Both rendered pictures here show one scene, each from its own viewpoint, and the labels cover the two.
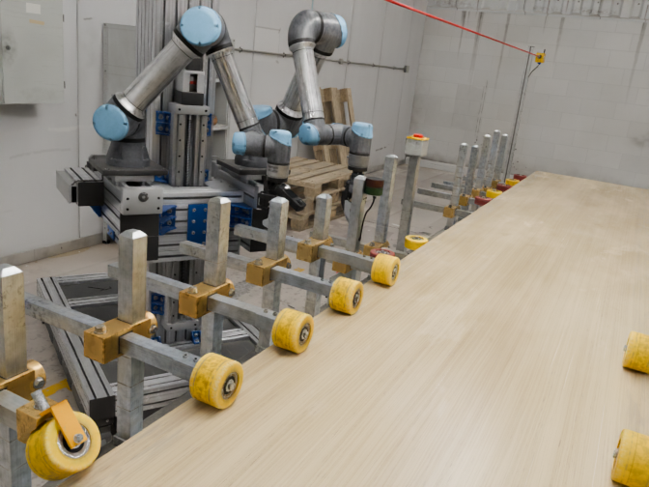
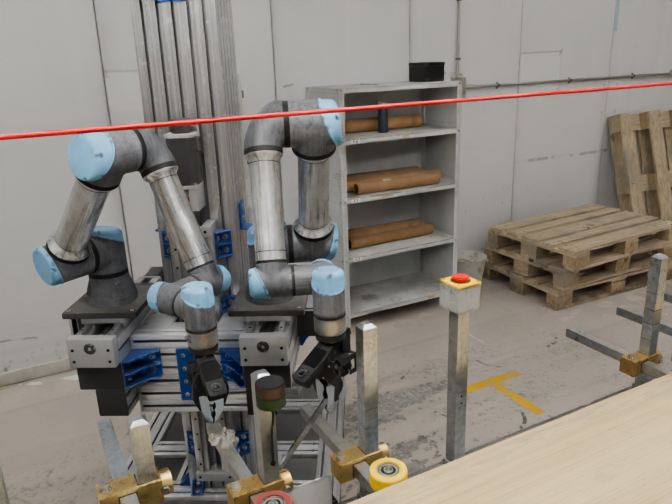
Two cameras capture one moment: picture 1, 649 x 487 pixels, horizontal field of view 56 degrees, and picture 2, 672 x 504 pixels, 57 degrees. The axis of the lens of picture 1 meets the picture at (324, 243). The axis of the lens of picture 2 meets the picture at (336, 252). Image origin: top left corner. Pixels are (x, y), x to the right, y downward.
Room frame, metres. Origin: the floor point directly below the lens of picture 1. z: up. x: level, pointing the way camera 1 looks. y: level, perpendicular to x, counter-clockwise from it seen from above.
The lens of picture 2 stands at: (1.13, -0.89, 1.74)
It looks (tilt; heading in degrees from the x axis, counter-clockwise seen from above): 18 degrees down; 37
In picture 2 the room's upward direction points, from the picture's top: 2 degrees counter-clockwise
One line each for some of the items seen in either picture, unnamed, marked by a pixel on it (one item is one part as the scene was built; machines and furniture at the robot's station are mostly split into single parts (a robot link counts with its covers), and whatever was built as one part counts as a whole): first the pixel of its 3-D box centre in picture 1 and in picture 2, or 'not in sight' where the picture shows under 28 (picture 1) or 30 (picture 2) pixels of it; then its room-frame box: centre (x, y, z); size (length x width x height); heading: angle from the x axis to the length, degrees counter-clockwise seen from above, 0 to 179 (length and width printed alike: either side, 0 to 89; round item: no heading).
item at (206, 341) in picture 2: (277, 170); (201, 337); (2.02, 0.18, 1.10); 0.08 x 0.08 x 0.05
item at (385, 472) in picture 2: (414, 252); (388, 489); (2.05, -0.32, 0.85); 0.08 x 0.08 x 0.11
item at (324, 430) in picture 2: (362, 247); (343, 452); (2.14, -0.14, 0.83); 0.43 x 0.03 x 0.04; 64
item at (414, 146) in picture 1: (416, 147); (459, 295); (2.39, -0.32, 1.18); 0.07 x 0.07 x 0.08; 64
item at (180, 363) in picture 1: (108, 334); not in sight; (1.00, 0.37, 0.95); 0.50 x 0.04 x 0.04; 64
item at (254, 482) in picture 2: (349, 260); (260, 490); (1.91, -0.09, 0.85); 0.13 x 0.06 x 0.05; 154
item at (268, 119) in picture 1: (257, 122); (269, 243); (2.42, 0.31, 1.21); 0.13 x 0.12 x 0.14; 133
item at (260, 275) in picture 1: (268, 268); not in sight; (1.46, 0.13, 0.95); 0.13 x 0.06 x 0.05; 154
